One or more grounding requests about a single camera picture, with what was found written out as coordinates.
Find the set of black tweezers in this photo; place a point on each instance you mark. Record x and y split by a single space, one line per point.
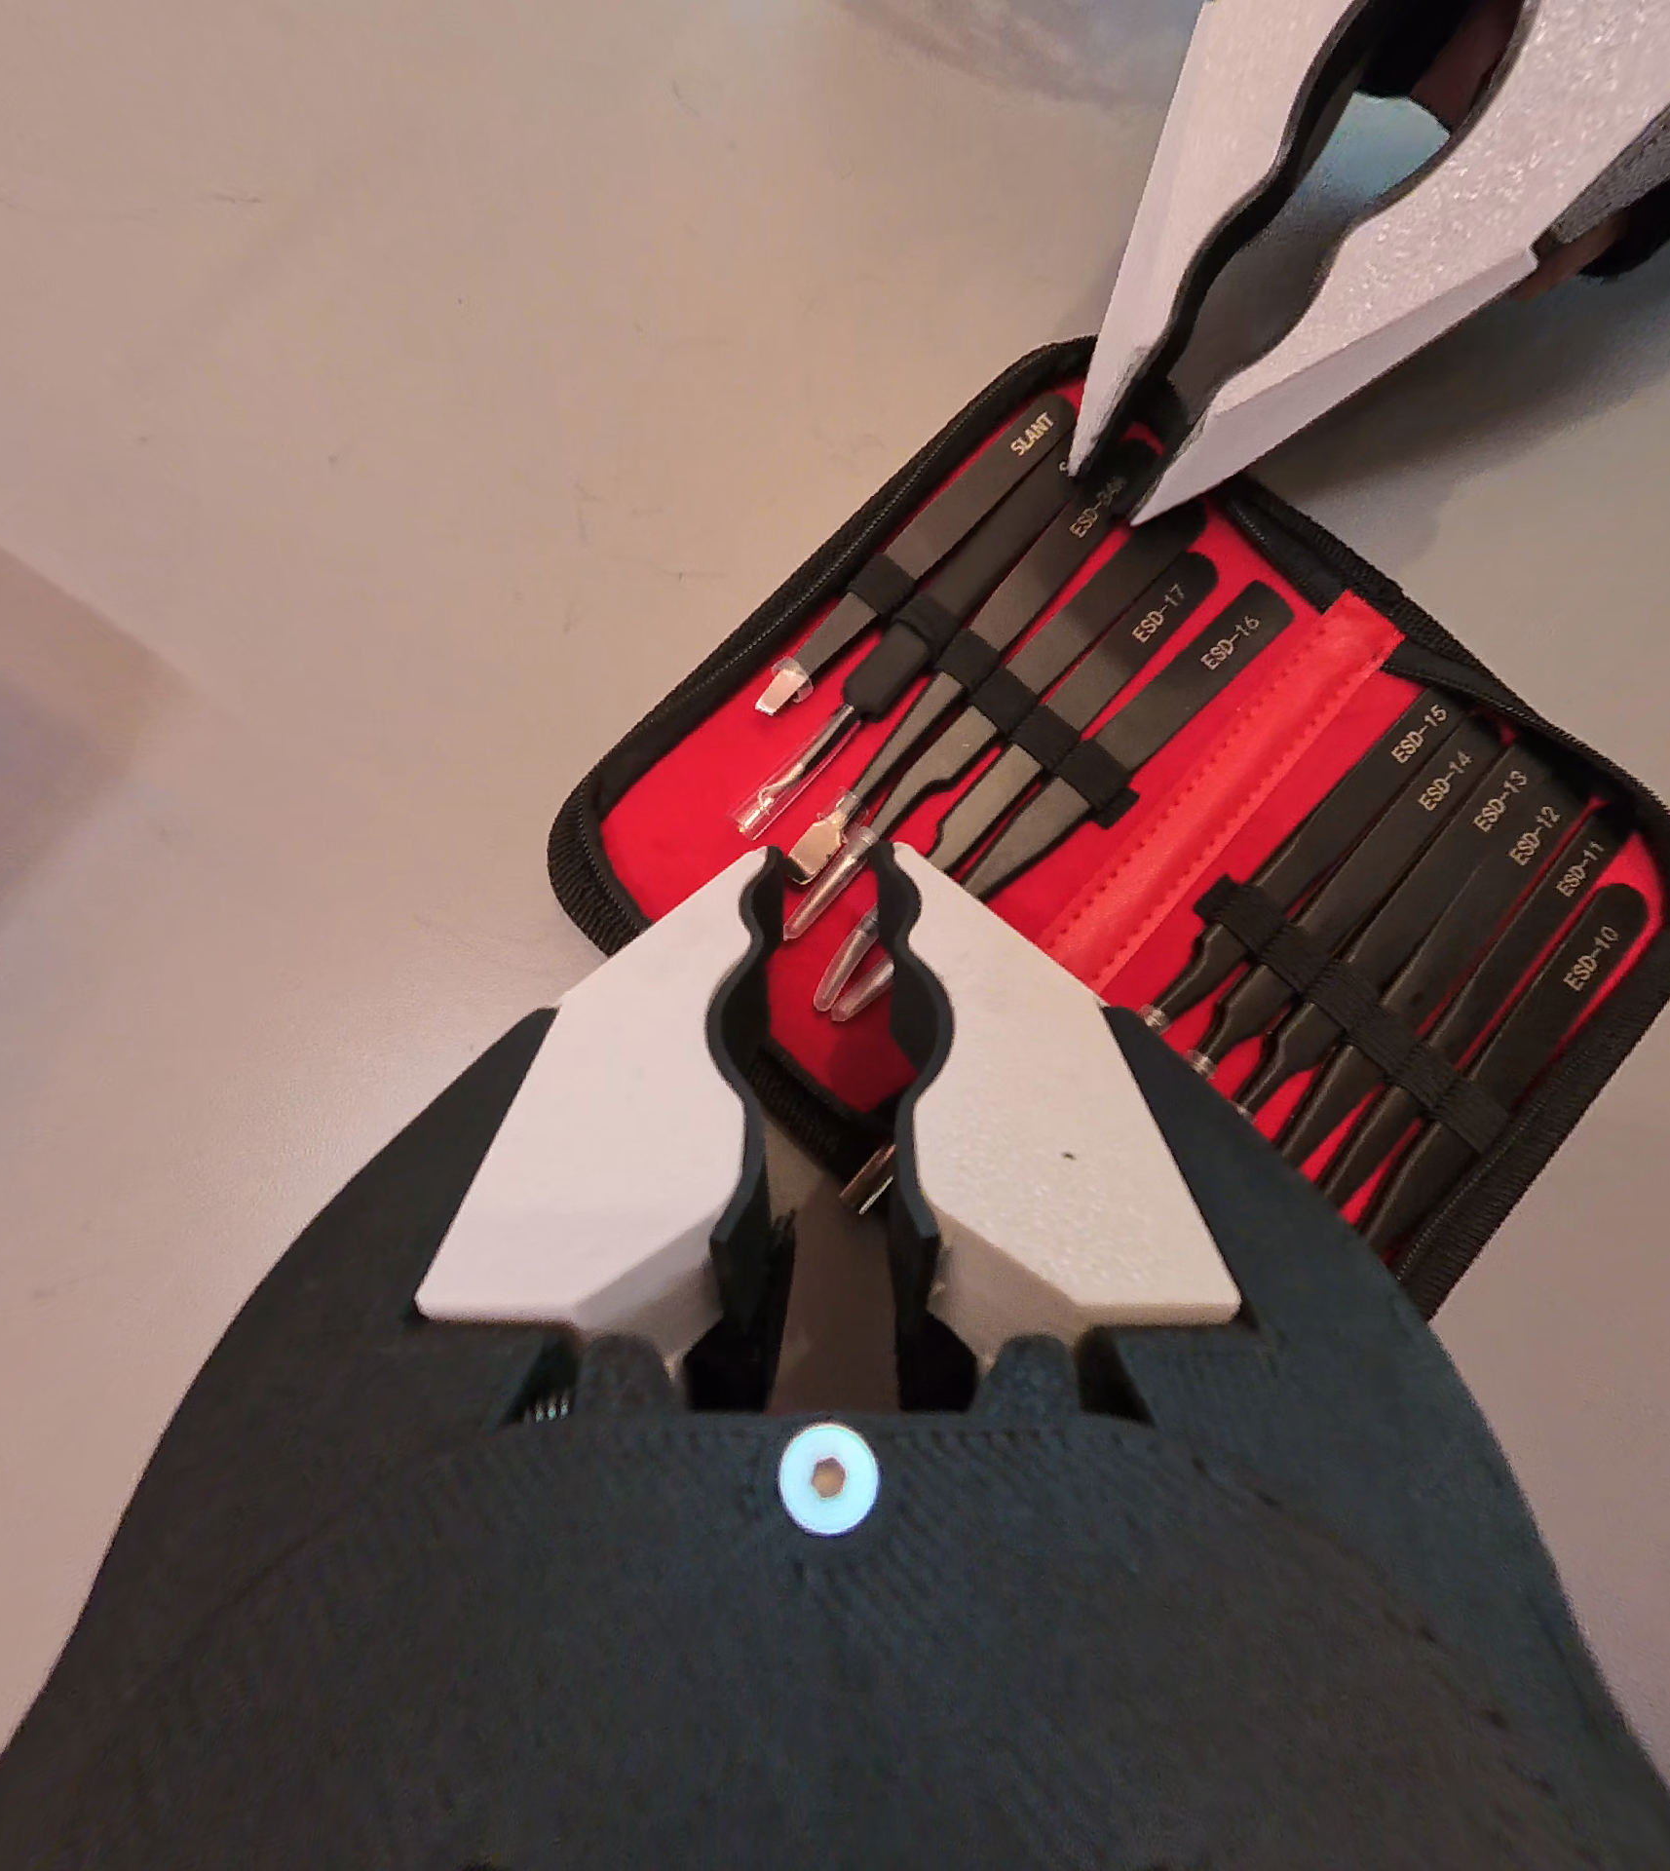
1398 931

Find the black red tweezers case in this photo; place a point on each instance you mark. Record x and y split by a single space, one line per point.
1216 790

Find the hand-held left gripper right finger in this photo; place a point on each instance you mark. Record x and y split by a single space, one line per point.
1070 1170

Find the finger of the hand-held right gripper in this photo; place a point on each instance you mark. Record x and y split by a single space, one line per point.
1230 176
1479 221

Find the black flat-tip tweezers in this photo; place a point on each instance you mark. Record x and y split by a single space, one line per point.
1025 586

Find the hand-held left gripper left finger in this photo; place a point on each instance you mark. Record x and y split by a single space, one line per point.
587 1170

